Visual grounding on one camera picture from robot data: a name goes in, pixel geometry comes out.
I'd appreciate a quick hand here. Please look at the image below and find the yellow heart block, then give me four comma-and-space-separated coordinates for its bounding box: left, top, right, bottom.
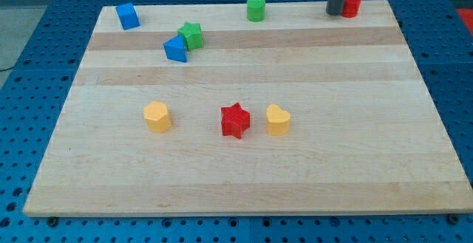
266, 104, 291, 136

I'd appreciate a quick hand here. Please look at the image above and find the wooden board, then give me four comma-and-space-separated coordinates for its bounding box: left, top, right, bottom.
24, 0, 472, 217

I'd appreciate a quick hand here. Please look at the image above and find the red cylinder block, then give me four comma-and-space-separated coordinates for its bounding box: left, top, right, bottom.
341, 0, 362, 18

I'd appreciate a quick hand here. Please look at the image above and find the blue cube block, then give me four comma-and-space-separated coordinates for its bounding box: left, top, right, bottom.
115, 3, 140, 30

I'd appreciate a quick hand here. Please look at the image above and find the blue triangle block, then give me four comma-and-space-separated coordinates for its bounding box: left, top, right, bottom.
163, 35, 187, 63

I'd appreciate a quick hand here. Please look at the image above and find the red star block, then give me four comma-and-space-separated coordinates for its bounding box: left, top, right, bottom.
220, 103, 251, 140

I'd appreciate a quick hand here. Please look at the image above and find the red object at right edge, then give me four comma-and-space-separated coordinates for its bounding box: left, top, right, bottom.
457, 8, 473, 34

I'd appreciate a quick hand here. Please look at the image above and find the green cylinder block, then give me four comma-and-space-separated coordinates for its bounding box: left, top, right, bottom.
246, 0, 266, 22

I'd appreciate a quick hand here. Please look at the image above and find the yellow hexagon block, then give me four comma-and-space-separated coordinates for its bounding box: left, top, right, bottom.
143, 101, 172, 133

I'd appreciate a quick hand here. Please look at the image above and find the green star block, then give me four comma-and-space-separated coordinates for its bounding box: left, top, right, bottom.
177, 21, 203, 51

